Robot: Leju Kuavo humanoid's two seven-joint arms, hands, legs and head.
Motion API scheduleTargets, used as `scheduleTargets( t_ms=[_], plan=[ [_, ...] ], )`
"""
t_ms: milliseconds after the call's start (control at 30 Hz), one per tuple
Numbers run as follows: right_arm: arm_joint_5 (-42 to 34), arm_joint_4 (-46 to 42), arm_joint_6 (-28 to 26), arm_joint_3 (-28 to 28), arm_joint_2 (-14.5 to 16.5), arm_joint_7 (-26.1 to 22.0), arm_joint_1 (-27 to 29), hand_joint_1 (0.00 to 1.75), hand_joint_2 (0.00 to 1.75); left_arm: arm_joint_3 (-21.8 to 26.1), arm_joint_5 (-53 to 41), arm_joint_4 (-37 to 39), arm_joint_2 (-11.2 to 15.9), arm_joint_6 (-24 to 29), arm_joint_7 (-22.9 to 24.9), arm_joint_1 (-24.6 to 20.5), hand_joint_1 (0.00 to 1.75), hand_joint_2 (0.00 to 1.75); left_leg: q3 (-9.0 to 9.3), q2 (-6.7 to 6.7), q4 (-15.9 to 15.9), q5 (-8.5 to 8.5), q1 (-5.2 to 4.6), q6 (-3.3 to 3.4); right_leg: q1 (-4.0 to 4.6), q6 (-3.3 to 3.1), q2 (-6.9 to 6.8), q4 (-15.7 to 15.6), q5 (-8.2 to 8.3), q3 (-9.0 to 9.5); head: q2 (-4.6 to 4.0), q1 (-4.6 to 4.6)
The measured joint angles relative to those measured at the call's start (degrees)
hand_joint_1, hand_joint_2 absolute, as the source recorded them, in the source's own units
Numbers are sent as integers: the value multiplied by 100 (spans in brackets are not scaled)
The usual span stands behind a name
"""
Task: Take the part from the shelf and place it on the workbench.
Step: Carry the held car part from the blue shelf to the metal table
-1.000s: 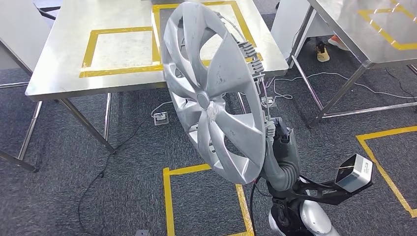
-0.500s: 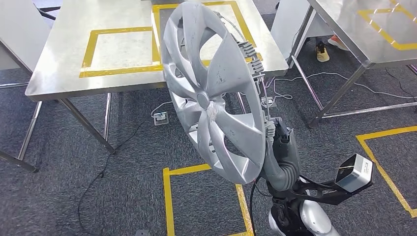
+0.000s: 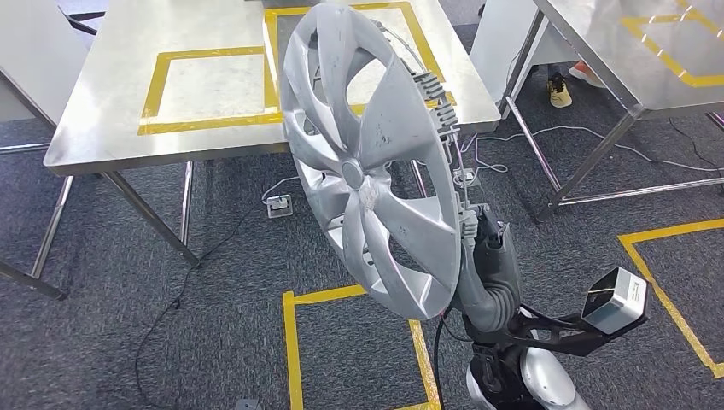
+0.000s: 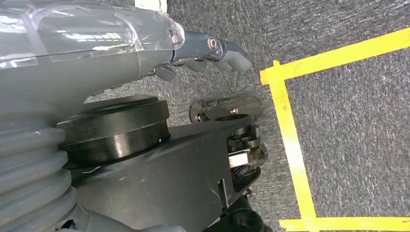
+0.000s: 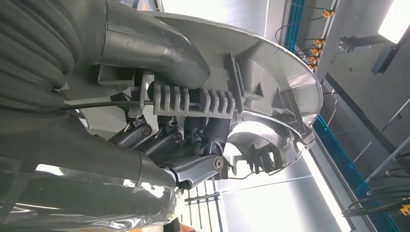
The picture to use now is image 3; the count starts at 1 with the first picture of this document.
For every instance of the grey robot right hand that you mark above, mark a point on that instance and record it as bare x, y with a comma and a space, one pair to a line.
498, 260

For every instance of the black camera bracket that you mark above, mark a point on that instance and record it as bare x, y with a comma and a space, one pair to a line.
565, 342

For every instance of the person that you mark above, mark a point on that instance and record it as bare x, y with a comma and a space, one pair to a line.
560, 90

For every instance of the grey floor socket box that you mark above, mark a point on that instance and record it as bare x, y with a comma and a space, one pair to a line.
466, 178
280, 206

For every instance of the yellow floor tape square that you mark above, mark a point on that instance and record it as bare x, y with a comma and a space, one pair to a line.
667, 294

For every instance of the white board panel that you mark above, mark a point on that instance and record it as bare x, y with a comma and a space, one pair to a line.
34, 56
503, 39

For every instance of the silver plastic wheel cover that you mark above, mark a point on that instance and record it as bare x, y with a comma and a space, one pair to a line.
396, 124

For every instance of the steel workbench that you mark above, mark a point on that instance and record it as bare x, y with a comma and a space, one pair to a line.
22, 149
622, 56
113, 113

